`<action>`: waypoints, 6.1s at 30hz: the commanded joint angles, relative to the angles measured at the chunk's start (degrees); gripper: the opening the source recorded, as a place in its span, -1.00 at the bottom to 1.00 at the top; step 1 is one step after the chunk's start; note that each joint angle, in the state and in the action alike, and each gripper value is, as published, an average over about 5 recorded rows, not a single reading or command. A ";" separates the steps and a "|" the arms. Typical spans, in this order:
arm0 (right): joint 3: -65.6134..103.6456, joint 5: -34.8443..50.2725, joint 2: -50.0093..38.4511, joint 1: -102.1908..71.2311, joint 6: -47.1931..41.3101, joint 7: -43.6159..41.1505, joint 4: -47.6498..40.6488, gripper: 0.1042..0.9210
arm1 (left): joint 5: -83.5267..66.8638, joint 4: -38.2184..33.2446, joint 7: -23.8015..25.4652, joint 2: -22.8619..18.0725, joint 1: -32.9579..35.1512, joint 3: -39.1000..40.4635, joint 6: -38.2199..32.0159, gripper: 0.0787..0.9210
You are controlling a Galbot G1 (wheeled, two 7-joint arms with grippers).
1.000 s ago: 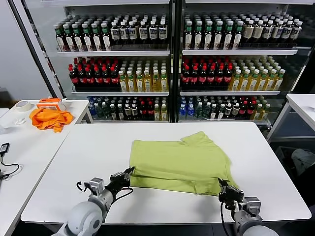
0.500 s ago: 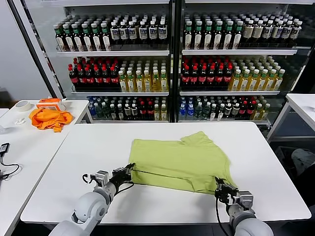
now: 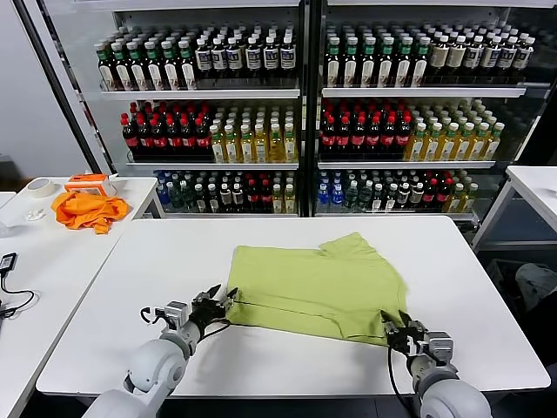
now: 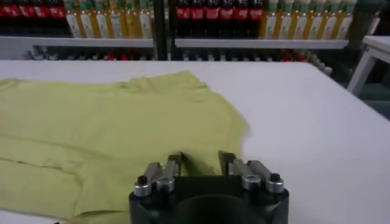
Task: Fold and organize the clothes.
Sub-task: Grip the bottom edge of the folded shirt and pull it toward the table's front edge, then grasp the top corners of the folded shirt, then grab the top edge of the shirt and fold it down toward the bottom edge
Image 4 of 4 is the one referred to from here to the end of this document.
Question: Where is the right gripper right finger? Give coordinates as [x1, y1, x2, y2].
[218, 150, 285, 194]

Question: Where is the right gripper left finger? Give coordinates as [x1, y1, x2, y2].
[133, 153, 183, 198]

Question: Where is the yellow-green t-shirt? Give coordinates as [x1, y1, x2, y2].
[0, 69, 249, 224]

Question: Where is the yellow tea bottle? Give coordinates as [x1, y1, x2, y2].
[109, 0, 126, 40]
[335, 0, 356, 40]
[79, 0, 96, 40]
[65, 0, 82, 39]
[138, 0, 155, 40]
[94, 0, 111, 40]
[275, 0, 295, 40]
[291, 0, 310, 40]
[306, 0, 325, 40]
[258, 0, 280, 40]
[321, 0, 341, 40]
[124, 0, 140, 40]

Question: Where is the cola bottle red cap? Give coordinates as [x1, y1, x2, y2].
[176, 0, 191, 39]
[219, 0, 235, 39]
[19, 0, 36, 35]
[204, 0, 221, 39]
[190, 0, 206, 39]
[3, 0, 21, 35]
[35, 0, 51, 35]
[233, 0, 250, 39]
[248, 0, 264, 39]
[50, 0, 67, 36]

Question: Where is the white side table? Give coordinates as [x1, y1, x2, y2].
[346, 35, 390, 98]

